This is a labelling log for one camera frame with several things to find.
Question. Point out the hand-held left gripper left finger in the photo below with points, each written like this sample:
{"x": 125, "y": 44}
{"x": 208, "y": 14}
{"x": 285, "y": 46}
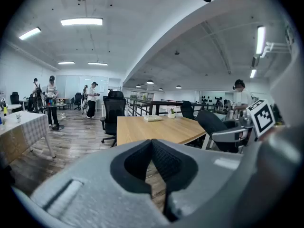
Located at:
{"x": 99, "y": 186}

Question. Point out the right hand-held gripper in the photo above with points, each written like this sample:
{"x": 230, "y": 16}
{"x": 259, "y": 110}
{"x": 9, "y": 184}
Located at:
{"x": 261, "y": 117}

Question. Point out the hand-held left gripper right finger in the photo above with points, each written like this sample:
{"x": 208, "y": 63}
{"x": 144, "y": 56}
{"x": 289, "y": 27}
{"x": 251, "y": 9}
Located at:
{"x": 213, "y": 179}

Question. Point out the person's right forearm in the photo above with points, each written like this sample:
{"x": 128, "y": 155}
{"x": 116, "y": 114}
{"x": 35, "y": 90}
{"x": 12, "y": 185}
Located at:
{"x": 267, "y": 134}

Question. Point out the person's right hand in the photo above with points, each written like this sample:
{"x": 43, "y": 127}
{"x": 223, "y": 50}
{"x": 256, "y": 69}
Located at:
{"x": 244, "y": 135}

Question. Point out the potted pink flower plant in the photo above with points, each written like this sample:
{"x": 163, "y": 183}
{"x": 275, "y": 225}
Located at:
{"x": 171, "y": 115}

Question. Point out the ceiling tube light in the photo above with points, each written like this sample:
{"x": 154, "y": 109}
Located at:
{"x": 253, "y": 73}
{"x": 29, "y": 33}
{"x": 97, "y": 63}
{"x": 66, "y": 62}
{"x": 260, "y": 39}

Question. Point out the person's white shirt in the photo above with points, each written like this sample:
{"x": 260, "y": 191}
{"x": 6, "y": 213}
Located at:
{"x": 283, "y": 91}

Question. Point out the beige book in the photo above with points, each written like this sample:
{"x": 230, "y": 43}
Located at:
{"x": 153, "y": 118}

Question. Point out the tall black mesh office chair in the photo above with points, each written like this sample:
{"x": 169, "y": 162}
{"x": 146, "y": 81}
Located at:
{"x": 114, "y": 113}

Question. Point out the black metal railing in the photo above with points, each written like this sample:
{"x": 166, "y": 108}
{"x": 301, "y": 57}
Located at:
{"x": 153, "y": 107}

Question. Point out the small black chair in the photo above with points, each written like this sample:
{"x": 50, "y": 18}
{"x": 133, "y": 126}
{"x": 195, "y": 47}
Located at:
{"x": 70, "y": 103}

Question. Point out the round dark table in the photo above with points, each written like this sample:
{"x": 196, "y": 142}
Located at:
{"x": 60, "y": 105}

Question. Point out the glass plant cabinet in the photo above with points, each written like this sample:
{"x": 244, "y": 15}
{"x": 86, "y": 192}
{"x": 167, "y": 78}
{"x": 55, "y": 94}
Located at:
{"x": 142, "y": 96}

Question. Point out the large black pendant lamp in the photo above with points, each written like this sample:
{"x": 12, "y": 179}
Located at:
{"x": 149, "y": 81}

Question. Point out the table with checkered cloth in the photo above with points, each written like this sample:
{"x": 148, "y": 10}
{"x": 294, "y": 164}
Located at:
{"x": 26, "y": 127}

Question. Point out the stack of coloured cups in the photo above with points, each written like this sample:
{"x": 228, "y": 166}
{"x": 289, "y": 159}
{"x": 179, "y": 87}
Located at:
{"x": 50, "y": 102}

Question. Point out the white ceiling pipes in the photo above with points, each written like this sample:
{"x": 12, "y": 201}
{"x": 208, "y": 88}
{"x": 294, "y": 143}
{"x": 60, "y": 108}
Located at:
{"x": 273, "y": 44}

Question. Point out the small potted plant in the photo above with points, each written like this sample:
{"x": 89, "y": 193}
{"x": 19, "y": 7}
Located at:
{"x": 18, "y": 120}

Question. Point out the white desk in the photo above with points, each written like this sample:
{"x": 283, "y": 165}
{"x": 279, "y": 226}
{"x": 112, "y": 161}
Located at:
{"x": 23, "y": 101}

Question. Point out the round white table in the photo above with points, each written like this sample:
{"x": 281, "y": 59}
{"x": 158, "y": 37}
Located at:
{"x": 13, "y": 107}

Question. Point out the yellow and black bottle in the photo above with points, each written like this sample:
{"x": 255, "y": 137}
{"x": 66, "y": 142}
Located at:
{"x": 4, "y": 110}

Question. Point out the wide ceiling panel light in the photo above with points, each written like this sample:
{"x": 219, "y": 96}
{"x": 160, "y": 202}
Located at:
{"x": 82, "y": 21}

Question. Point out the row of black wall-hung objects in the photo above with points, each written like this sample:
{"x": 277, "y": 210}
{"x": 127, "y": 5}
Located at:
{"x": 209, "y": 98}

